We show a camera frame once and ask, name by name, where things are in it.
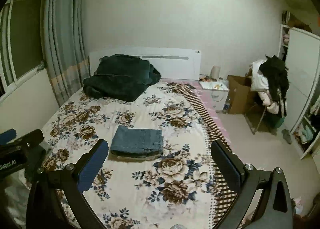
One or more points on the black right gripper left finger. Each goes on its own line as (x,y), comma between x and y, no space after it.
(44,209)

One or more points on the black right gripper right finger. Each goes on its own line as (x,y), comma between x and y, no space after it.
(274,209)

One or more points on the blue denim jeans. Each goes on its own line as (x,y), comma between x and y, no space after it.
(137,143)

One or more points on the floral bed blanket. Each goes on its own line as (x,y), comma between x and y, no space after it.
(181,185)

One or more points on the white framed window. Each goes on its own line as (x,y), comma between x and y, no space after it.
(21,50)

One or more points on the blue striped curtain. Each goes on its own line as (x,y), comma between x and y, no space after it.
(63,47)

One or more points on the dark green folded blanket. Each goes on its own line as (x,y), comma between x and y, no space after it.
(121,77)

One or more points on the brown cardboard box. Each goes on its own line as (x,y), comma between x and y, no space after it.
(240,94)

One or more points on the white bedside table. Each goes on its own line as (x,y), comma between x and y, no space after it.
(218,93)

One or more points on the clothes pile on chair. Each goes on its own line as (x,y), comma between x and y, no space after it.
(269,79)

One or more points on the white wardrobe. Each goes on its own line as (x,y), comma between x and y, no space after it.
(299,49)

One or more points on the white bed headboard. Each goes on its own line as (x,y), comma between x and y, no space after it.
(172,63)

